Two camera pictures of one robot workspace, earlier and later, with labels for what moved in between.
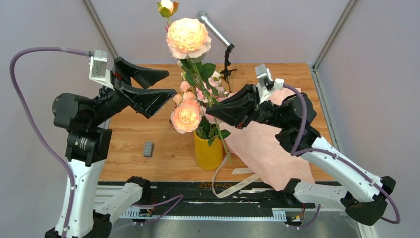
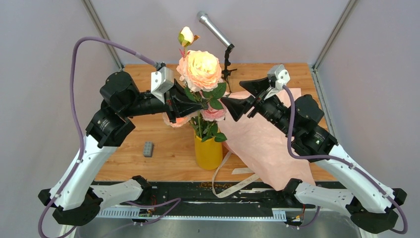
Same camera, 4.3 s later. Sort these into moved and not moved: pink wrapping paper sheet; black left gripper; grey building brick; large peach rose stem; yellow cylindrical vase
Moved: large peach rose stem; black left gripper
Not moved: grey building brick; yellow cylindrical vase; pink wrapping paper sheet
